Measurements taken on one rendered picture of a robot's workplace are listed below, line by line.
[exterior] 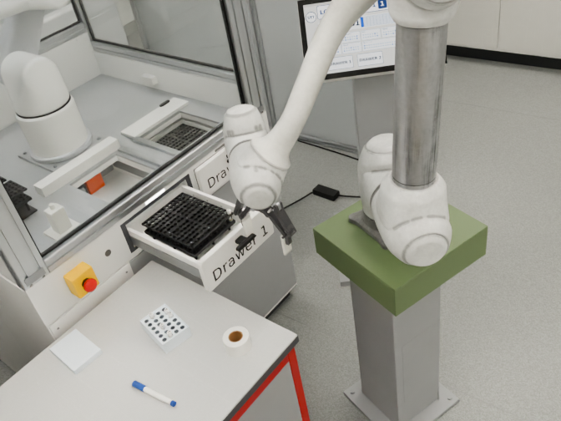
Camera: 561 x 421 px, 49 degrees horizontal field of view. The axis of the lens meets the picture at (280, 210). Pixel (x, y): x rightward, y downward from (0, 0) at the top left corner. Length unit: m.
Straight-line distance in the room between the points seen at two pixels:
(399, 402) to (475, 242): 0.70
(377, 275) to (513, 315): 1.17
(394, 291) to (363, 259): 0.14
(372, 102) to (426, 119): 1.21
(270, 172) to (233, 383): 0.56
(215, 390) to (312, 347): 1.06
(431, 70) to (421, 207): 0.32
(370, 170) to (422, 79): 0.39
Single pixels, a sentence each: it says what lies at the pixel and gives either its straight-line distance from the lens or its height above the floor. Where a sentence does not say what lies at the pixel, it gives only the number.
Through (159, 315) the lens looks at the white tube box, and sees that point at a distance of 1.73.
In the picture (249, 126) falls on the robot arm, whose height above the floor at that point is 1.30.
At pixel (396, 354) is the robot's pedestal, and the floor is 0.43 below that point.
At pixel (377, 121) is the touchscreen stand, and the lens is 2.55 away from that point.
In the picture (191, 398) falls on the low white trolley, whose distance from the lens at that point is 1.57.
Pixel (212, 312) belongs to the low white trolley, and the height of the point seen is 0.76.
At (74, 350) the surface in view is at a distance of 1.78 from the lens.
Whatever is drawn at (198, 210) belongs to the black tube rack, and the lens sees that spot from 1.87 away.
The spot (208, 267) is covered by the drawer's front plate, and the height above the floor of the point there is 0.90.
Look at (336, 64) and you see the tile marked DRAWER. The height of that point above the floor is 1.00.
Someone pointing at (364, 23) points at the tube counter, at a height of 1.11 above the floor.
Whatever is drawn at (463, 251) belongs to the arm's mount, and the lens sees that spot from 1.72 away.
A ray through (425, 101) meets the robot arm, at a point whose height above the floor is 1.37.
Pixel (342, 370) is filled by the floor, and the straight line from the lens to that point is 2.49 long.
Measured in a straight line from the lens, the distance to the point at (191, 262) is 1.71.
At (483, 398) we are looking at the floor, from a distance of 2.43.
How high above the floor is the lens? 2.00
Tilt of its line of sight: 38 degrees down
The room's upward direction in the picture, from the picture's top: 11 degrees counter-clockwise
